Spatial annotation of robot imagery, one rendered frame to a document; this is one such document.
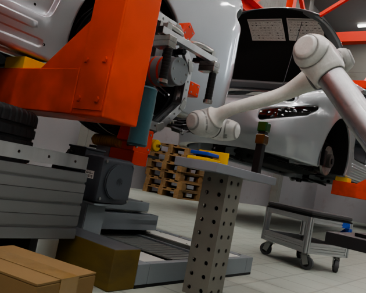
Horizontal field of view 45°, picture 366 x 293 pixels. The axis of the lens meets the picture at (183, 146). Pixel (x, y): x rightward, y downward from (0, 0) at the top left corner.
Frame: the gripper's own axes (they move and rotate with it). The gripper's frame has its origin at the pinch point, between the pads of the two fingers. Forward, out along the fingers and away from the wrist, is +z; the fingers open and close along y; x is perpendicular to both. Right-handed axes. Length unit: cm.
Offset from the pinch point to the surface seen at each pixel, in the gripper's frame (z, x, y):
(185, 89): -4.2, 11.6, 15.3
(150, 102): -16.9, 27.1, -22.0
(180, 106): -4.5, 6.1, 7.7
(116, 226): -2, -20, -55
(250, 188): 431, -648, 617
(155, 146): -3.5, -2.0, -16.8
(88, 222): -20, 7, -76
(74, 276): -86, 51, -116
